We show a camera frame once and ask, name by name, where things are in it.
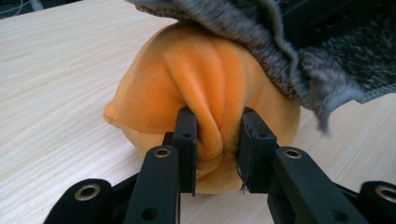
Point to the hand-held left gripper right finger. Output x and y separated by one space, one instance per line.
295 186

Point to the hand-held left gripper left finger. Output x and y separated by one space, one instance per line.
162 186

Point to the grey fluffy cloth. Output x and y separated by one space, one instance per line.
342 68

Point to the orange plush toy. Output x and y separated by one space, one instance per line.
199 87

